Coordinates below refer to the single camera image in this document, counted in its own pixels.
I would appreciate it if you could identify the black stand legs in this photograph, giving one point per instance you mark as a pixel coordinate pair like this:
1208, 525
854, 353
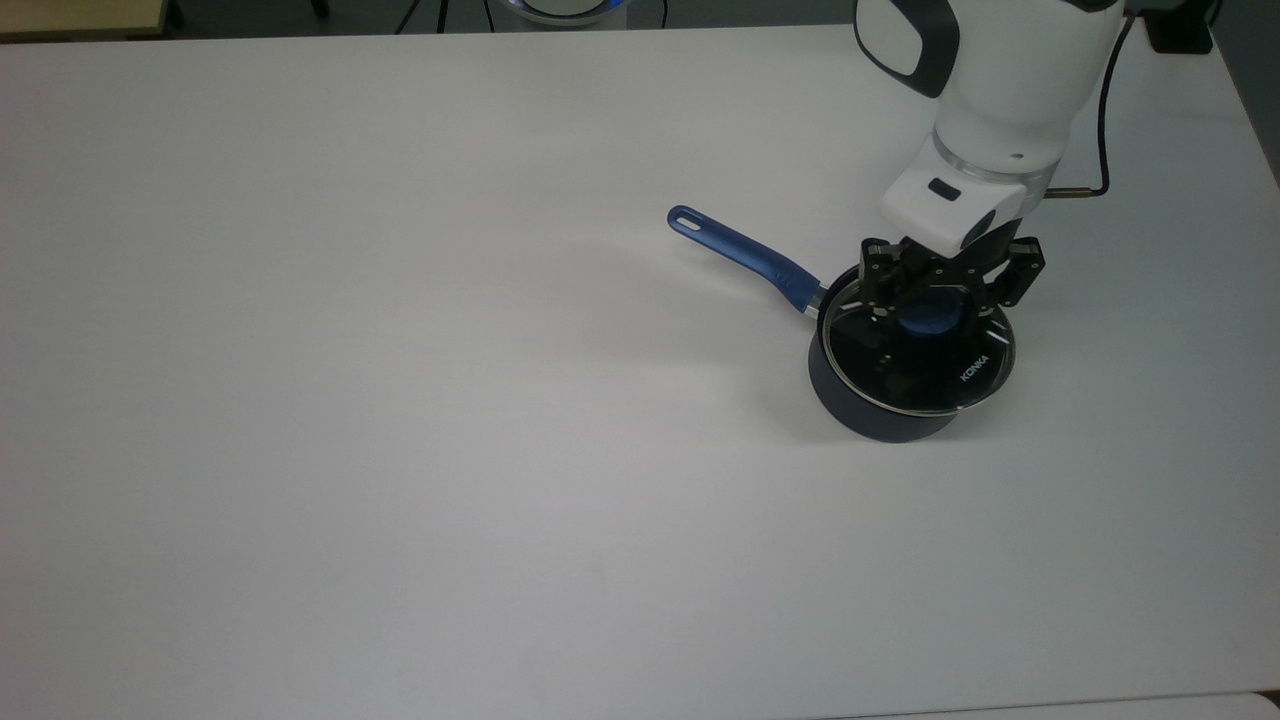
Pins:
441, 14

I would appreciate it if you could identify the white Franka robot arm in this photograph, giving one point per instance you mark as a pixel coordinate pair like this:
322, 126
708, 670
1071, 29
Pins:
1010, 90

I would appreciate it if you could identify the round white blue device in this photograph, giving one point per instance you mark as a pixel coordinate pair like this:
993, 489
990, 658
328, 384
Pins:
565, 10

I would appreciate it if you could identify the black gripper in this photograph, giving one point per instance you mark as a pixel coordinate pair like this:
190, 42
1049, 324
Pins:
950, 272

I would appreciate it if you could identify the wooden desk top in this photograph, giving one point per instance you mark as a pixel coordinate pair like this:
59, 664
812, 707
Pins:
80, 15

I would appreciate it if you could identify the glass lid with blue knob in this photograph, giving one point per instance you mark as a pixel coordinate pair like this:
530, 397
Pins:
930, 370

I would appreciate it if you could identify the black box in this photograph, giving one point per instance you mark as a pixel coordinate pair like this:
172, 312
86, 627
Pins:
1180, 25

